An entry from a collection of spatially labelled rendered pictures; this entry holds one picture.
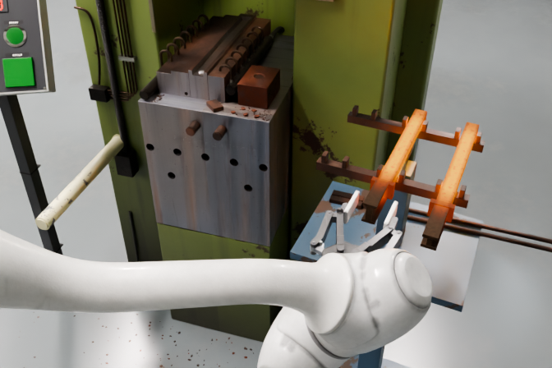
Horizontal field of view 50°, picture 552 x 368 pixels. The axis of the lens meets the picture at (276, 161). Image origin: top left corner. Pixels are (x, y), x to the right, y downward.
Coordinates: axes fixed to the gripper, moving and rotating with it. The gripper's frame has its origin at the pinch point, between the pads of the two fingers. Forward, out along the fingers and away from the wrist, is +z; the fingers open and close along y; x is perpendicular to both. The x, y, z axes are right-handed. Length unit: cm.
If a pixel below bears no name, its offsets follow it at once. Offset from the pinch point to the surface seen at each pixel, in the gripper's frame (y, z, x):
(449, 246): 13.8, 25.9, -26.0
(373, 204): 0.3, -0.8, 2.2
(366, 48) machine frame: -20, 56, 6
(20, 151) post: -115, 18, -32
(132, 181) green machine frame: -97, 45, -56
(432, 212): 10.7, 2.4, 1.6
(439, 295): 14.8, 9.5, -26.0
